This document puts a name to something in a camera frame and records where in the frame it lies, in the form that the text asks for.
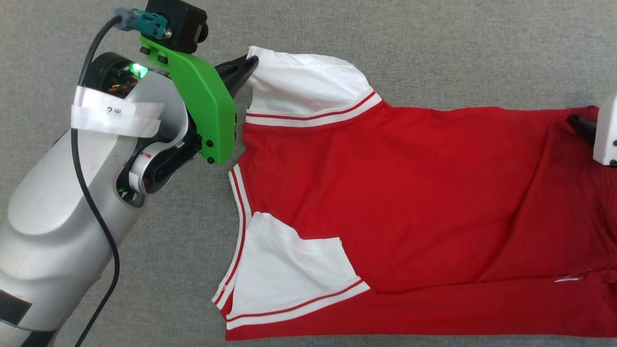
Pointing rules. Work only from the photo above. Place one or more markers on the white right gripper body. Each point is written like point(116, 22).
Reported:
point(606, 135)

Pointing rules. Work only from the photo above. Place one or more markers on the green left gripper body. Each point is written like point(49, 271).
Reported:
point(207, 101)

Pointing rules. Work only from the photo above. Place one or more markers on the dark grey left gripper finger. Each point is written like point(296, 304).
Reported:
point(237, 86)
point(238, 66)

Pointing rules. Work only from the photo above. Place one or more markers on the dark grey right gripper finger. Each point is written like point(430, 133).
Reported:
point(588, 137)
point(581, 122)

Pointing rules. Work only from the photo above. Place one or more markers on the red and white shirt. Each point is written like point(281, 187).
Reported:
point(385, 193)

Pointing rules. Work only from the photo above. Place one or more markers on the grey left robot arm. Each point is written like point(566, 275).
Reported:
point(48, 217)

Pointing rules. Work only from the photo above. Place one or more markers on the white paper tape label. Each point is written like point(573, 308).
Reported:
point(111, 120)

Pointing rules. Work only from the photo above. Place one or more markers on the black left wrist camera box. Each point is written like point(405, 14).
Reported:
point(178, 19)

